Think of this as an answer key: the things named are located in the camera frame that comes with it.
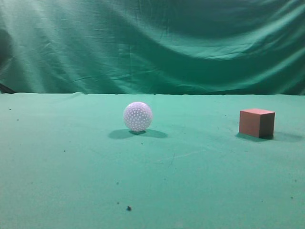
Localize red-brown cube block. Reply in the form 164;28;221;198
239;108;275;138

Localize white dimpled golf ball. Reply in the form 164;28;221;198
123;102;153;132

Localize green table cloth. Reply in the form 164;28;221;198
0;93;305;229

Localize green backdrop curtain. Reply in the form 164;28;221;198
0;0;305;95

